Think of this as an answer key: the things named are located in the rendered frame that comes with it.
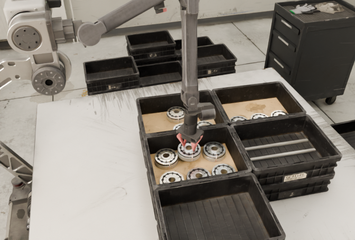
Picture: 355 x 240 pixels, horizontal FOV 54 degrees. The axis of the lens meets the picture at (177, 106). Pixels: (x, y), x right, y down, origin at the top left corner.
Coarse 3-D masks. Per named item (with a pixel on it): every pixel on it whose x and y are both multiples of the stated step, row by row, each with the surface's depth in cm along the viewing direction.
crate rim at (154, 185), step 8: (200, 128) 158; (208, 128) 158; (216, 128) 159; (152, 136) 154; (160, 136) 155; (232, 136) 154; (144, 144) 151; (240, 152) 146; (152, 168) 139; (248, 168) 139; (152, 176) 135; (208, 176) 135; (216, 176) 135; (224, 176) 136; (152, 184) 133; (160, 184) 132; (168, 184) 132
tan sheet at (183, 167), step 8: (224, 144) 165; (176, 152) 160; (152, 160) 156; (200, 160) 156; (224, 160) 156; (232, 160) 156; (176, 168) 152; (184, 168) 152; (192, 168) 152; (208, 168) 152; (160, 176) 149; (184, 176) 149
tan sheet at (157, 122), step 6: (144, 114) 183; (150, 114) 183; (156, 114) 183; (162, 114) 183; (144, 120) 179; (150, 120) 179; (156, 120) 179; (162, 120) 179; (210, 120) 179; (144, 126) 175; (150, 126) 175; (156, 126) 175; (162, 126) 175; (168, 126) 175; (150, 132) 172
